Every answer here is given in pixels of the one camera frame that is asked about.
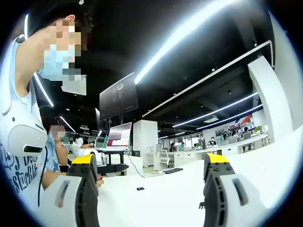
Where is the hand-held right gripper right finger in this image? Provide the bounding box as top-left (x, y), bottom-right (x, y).
top-left (203, 153), bottom-right (269, 227)

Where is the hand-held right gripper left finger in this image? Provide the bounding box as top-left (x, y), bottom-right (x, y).
top-left (39, 153), bottom-right (100, 227)

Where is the black height-adjustable desk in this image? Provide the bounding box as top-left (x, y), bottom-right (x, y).
top-left (96, 148), bottom-right (130, 177)

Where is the row of white office desks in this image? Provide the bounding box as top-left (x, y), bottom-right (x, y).
top-left (144, 132), bottom-right (270, 171)

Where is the white ceiling light strip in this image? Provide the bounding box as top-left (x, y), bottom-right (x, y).
top-left (59, 115), bottom-right (76, 133)
top-left (196, 105), bottom-right (264, 131)
top-left (33, 72), bottom-right (55, 107)
top-left (134, 0), bottom-right (240, 85)
top-left (172, 91), bottom-right (259, 128)

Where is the white chest-worn device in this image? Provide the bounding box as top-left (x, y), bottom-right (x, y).
top-left (0, 35), bottom-right (48, 157)

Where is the white office chair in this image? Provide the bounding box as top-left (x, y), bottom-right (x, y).
top-left (158, 149), bottom-right (175, 170)

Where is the small dark monitor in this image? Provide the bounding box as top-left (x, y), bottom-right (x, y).
top-left (94, 107), bottom-right (110, 137)

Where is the laptop with red screen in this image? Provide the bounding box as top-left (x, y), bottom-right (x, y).
top-left (107, 122), bottom-right (133, 148)

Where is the white keyboard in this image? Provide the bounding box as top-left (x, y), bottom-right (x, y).
top-left (139, 172), bottom-right (164, 178)

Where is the white square column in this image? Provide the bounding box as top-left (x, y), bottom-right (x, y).
top-left (132, 119), bottom-right (159, 167)

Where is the white curved pillar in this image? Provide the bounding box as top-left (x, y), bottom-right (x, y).
top-left (247, 56), bottom-right (295, 145)

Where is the white ceiling air conditioner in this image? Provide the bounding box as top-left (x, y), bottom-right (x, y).
top-left (61, 80), bottom-right (88, 96)

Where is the large dark monitor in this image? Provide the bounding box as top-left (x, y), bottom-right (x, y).
top-left (98, 71), bottom-right (139, 121)

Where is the black device cable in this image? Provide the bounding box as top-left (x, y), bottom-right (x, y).
top-left (37, 145), bottom-right (49, 208)

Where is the white ceiling rail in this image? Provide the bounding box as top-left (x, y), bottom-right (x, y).
top-left (141, 39), bottom-right (276, 118)

